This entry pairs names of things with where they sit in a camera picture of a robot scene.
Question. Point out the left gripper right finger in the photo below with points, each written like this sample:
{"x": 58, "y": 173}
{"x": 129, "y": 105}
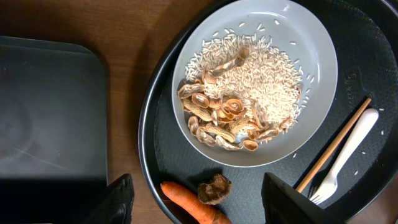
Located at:
{"x": 284, "y": 205}

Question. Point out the grey plate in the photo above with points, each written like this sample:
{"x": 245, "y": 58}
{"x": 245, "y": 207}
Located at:
{"x": 293, "y": 27}

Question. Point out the brown walnut shell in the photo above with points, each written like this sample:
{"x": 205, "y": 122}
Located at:
{"x": 214, "y": 191}

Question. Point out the round black serving tray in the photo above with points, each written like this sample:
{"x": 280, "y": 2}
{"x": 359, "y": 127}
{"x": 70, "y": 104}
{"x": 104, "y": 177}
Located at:
{"x": 365, "y": 36}

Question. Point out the pile of rice and shells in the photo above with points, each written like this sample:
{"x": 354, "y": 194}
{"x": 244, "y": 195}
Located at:
{"x": 235, "y": 89}

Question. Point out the wooden chopstick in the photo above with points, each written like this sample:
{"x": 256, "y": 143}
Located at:
{"x": 331, "y": 148}

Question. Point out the orange carrot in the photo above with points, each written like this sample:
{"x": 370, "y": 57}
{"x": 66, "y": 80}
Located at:
{"x": 202, "y": 213}

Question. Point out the white plastic fork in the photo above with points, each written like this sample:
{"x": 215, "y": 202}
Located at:
{"x": 361, "y": 129}

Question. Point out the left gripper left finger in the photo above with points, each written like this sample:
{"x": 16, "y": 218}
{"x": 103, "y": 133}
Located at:
{"x": 114, "y": 204}

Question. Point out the black rectangular tray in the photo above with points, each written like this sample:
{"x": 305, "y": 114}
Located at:
{"x": 53, "y": 129}

